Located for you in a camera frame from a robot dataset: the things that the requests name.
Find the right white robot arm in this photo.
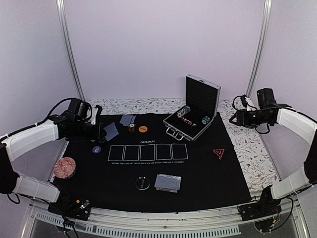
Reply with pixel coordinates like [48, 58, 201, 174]
[229, 88, 317, 216]

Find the right aluminium frame post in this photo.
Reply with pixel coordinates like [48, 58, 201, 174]
[246, 0, 272, 97]

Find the purple small blind button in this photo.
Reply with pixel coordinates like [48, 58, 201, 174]
[92, 146, 102, 154]

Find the poker chip row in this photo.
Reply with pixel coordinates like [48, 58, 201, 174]
[201, 116, 211, 125]
[176, 106, 191, 119]

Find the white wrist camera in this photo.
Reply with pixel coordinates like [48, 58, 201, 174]
[91, 105, 103, 125]
[241, 95, 257, 111]

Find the small green circuit board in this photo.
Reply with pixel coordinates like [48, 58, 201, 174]
[75, 199, 91, 210]

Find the aluminium frame post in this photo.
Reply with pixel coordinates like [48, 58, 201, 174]
[56, 0, 86, 101]
[246, 0, 272, 97]

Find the left aluminium frame post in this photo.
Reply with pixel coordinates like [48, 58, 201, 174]
[56, 0, 86, 101]

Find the blue playing card deck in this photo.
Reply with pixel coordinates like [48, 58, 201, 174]
[154, 174, 181, 193]

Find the red dice row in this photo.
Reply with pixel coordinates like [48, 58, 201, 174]
[182, 118, 196, 127]

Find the black poker table mat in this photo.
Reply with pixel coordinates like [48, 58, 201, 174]
[54, 114, 251, 213]

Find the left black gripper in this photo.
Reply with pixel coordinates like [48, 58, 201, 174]
[75, 120, 107, 140]

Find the aluminium poker chip case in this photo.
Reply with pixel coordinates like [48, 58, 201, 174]
[163, 74, 221, 141]

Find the red black triangle card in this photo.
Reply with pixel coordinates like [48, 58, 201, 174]
[212, 149, 225, 160]

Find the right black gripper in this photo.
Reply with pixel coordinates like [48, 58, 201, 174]
[229, 109, 271, 129]

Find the red patterned round tin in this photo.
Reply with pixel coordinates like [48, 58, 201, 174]
[53, 157, 76, 179]

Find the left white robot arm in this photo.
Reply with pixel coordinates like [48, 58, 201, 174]
[0, 97, 106, 215]

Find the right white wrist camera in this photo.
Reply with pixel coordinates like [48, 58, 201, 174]
[241, 95, 257, 111]

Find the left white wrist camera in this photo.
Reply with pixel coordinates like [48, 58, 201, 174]
[91, 105, 103, 125]

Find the orange big blind button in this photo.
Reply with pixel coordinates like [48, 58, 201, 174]
[138, 125, 148, 133]

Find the floral white tablecloth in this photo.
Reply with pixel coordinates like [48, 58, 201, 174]
[88, 98, 282, 198]

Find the clear dealer button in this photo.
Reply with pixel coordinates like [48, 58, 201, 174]
[135, 177, 150, 191]

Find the single blue playing card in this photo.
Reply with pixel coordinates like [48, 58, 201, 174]
[120, 115, 136, 126]

